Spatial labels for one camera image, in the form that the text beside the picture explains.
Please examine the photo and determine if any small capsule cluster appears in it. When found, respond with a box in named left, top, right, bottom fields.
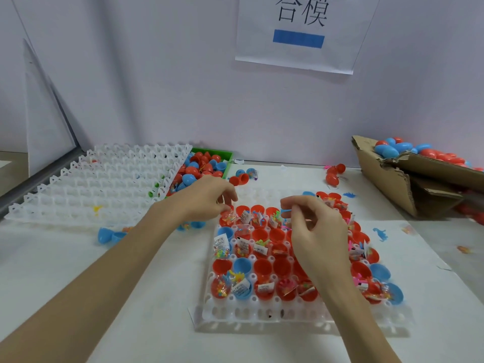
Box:
left=228, top=167, right=259, bottom=186

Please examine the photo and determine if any person's left forearm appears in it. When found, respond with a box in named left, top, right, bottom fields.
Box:
left=0, top=204, right=178, bottom=363

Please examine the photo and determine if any cardboard box of capsules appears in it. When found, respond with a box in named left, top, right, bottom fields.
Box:
left=351, top=135, right=484, bottom=218

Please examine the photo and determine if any green plastic tray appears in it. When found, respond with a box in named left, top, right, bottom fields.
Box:
left=168, top=148, right=233, bottom=195

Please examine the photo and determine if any pile of finished eggs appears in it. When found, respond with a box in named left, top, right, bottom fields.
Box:
left=374, top=137, right=484, bottom=172

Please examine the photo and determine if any grey metal rail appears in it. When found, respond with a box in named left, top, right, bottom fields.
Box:
left=0, top=147, right=84, bottom=216

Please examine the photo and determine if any person's left hand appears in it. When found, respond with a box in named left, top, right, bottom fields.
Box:
left=162, top=175, right=238, bottom=227

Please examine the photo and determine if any clear triangular panel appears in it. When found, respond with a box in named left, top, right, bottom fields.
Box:
left=23, top=40, right=77, bottom=177

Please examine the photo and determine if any person's right forearm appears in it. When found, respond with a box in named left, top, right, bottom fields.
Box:
left=321, top=276, right=402, bottom=363

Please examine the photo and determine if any white paper sign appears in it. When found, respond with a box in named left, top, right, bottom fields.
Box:
left=235, top=0, right=381, bottom=75

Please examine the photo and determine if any blue egg shell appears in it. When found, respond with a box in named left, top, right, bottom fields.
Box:
left=97, top=226, right=128, bottom=246

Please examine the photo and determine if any person's right hand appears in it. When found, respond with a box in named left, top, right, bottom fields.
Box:
left=280, top=195, right=356, bottom=295

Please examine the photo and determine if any clear plastic egg tray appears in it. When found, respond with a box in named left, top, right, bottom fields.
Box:
left=4, top=143, right=194, bottom=227
left=193, top=189, right=413, bottom=333

